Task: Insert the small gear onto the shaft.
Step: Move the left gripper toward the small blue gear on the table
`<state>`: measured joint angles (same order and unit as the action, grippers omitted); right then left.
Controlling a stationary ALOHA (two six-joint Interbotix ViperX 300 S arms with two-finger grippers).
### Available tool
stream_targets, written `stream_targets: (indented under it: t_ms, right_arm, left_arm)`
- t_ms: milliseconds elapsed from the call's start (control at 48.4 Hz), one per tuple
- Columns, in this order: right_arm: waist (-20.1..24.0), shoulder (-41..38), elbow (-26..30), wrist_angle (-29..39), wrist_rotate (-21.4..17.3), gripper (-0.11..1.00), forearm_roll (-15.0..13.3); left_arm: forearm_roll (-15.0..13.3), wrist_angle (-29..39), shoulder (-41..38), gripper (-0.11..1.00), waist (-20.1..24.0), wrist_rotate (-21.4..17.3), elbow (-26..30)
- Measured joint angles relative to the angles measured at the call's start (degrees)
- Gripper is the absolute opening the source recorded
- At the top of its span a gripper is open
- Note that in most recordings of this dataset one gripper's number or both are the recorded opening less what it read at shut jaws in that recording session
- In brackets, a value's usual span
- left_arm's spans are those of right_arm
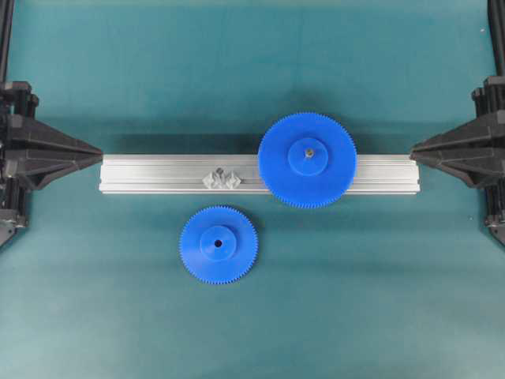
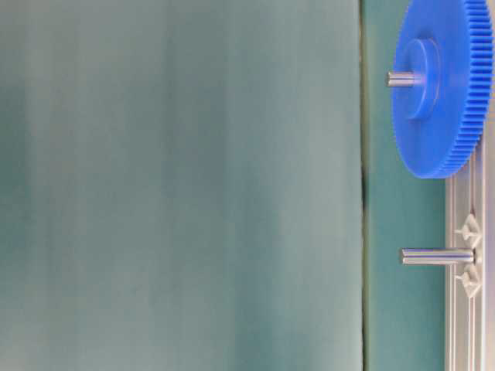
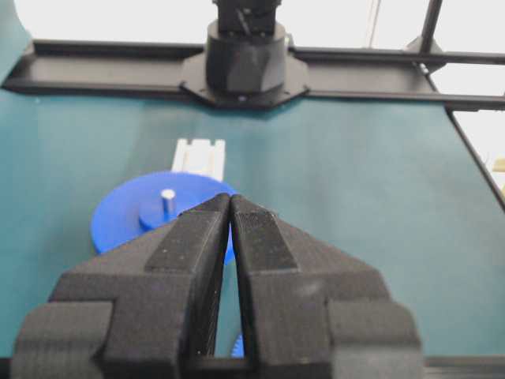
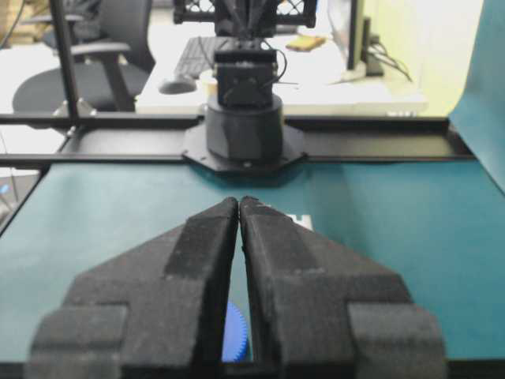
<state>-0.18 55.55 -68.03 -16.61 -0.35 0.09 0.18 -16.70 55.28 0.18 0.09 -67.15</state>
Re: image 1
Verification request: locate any small blue gear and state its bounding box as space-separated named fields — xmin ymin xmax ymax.
xmin=178 ymin=205 xmax=259 ymax=285

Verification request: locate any large blue gear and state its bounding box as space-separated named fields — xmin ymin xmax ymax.
xmin=257 ymin=112 xmax=357 ymax=208

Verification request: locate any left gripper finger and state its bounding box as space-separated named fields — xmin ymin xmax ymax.
xmin=10 ymin=154 xmax=103 ymax=190
xmin=8 ymin=115 xmax=103 ymax=155

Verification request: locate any black frame post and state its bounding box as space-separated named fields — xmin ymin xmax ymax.
xmin=0 ymin=0 xmax=14 ymax=82
xmin=487 ymin=0 xmax=504 ymax=76

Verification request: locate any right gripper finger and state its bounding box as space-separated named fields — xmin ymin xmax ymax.
xmin=410 ymin=152 xmax=502 ymax=187
xmin=410 ymin=114 xmax=502 ymax=157

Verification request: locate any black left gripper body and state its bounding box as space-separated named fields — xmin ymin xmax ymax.
xmin=1 ymin=81 xmax=39 ymax=237

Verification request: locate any aluminium extrusion rail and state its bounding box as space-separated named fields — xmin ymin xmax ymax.
xmin=99 ymin=154 xmax=421 ymax=195

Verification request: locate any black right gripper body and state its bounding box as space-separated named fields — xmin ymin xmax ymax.
xmin=471 ymin=75 xmax=505 ymax=238

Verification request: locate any right black frame post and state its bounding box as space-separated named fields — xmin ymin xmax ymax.
xmin=487 ymin=0 xmax=504 ymax=76

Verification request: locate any left black frame post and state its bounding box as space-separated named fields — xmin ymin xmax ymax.
xmin=0 ymin=0 xmax=14 ymax=82

